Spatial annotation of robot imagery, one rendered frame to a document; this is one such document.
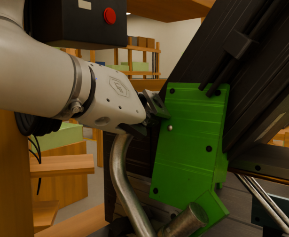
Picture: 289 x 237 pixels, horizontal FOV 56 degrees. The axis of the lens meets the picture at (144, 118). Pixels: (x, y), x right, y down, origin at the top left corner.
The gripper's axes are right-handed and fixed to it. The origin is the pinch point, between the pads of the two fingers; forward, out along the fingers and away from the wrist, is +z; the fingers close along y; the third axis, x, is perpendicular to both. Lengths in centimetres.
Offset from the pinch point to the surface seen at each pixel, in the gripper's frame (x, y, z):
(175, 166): 1.5, -10.4, 2.9
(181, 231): 4.0, -19.9, -0.5
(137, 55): 323, 760, 797
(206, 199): -0.7, -17.6, 2.6
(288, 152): -11.2, -14.4, 25.8
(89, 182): 216, 107, 193
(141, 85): 15.0, 32.4, 35.0
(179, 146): -0.9, -8.0, 2.8
